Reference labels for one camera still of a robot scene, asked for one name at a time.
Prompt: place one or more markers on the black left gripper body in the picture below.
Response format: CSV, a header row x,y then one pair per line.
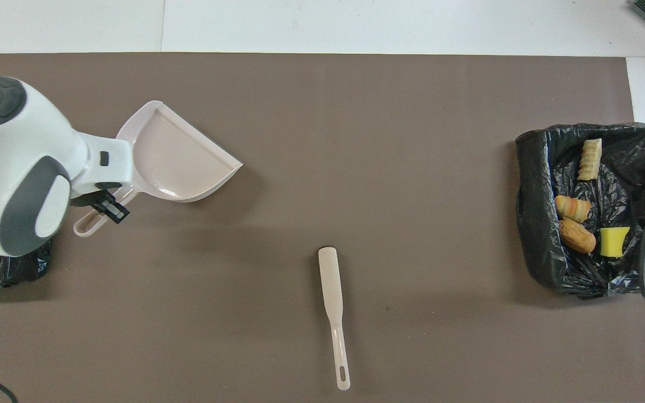
x,y
90,196

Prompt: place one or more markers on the small yellow sponge piece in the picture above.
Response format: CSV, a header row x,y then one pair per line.
x,y
613,242

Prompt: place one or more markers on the pale ridged pastry piece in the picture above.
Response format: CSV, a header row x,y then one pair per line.
x,y
589,159

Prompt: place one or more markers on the striped orange croissant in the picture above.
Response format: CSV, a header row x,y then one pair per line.
x,y
573,209

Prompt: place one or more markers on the beige plastic dustpan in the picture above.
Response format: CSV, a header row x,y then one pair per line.
x,y
182,157

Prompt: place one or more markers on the brown bread roll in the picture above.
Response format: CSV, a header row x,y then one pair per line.
x,y
577,237

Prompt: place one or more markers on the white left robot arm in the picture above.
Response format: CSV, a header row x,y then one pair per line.
x,y
9,168

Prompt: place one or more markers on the brown paper table mat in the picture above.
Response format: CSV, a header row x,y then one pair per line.
x,y
356,140

